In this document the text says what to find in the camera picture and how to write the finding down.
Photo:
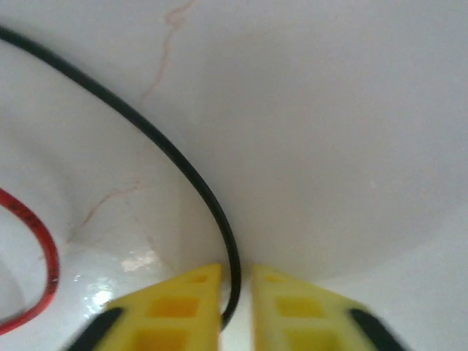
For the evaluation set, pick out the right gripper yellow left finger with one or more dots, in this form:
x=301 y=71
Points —
x=175 y=311

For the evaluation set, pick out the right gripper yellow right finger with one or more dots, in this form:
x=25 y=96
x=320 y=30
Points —
x=292 y=314

